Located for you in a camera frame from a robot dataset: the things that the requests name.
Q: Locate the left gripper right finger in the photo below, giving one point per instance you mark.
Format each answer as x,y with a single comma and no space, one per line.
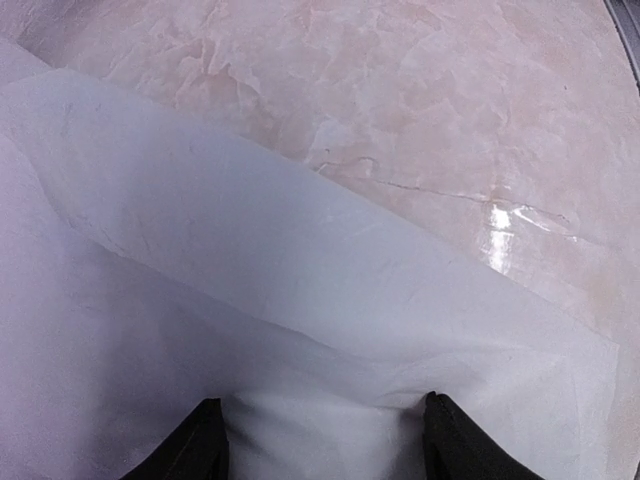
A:
455,447

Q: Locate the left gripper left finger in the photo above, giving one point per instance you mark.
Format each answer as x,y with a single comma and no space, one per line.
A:
197,449

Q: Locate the front aluminium rail base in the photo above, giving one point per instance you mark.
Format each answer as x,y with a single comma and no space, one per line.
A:
626,17

